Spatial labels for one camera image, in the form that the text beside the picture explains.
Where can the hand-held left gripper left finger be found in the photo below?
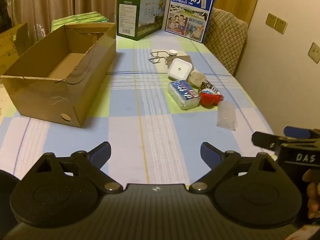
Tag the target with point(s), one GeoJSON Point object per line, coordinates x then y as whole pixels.
{"type": "Point", "coordinates": [105, 150]}

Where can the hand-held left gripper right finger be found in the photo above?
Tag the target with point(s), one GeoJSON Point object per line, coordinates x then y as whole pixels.
{"type": "Point", "coordinates": [207, 151]}

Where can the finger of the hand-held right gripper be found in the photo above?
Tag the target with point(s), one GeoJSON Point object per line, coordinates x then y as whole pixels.
{"type": "Point", "coordinates": [297, 131]}
{"type": "Point", "coordinates": [265, 140]}

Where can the clear plastic cup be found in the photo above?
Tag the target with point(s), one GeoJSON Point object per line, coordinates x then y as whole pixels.
{"type": "Point", "coordinates": [226, 116]}

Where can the red plush toy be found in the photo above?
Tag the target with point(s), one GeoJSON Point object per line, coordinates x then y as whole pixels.
{"type": "Point", "coordinates": [210, 99]}

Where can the zebra striped pouch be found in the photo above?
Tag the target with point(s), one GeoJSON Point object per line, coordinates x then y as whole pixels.
{"type": "Point", "coordinates": [208, 87]}

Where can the clear packet with blue label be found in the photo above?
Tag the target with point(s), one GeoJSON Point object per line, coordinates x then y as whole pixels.
{"type": "Point", "coordinates": [182, 92]}

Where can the white plug adapter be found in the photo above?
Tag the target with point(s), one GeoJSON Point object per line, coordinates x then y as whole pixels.
{"type": "Point", "coordinates": [196, 77]}

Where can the white square night light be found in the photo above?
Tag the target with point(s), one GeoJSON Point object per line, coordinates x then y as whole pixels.
{"type": "Point", "coordinates": [180, 67]}

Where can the beige card box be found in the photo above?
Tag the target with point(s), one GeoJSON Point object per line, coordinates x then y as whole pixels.
{"type": "Point", "coordinates": [184, 58]}

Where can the small round white cap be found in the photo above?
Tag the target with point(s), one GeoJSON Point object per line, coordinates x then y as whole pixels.
{"type": "Point", "coordinates": [172, 52]}

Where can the person's right hand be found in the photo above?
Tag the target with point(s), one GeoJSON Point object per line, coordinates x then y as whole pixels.
{"type": "Point", "coordinates": [314, 200]}

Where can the plaid tablecloth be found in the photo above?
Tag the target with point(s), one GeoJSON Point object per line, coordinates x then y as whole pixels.
{"type": "Point", "coordinates": [150, 130]}

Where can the chair with quilted cover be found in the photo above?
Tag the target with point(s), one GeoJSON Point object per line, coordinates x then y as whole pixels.
{"type": "Point", "coordinates": [225, 37]}

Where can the pack of green cartons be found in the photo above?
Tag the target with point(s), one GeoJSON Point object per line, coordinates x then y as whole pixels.
{"type": "Point", "coordinates": [82, 17]}

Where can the green milk carton case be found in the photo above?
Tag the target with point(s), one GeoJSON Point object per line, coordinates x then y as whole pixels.
{"type": "Point", "coordinates": [130, 17]}

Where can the blue milk carton case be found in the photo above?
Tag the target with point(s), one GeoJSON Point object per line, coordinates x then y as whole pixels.
{"type": "Point", "coordinates": [190, 15]}

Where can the printed brown cardboard box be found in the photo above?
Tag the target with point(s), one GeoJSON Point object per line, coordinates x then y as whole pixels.
{"type": "Point", "coordinates": [7, 45]}

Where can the beige wall socket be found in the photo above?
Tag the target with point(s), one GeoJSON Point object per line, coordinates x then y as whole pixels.
{"type": "Point", "coordinates": [281, 25]}
{"type": "Point", "coordinates": [315, 52]}
{"type": "Point", "coordinates": [271, 20]}

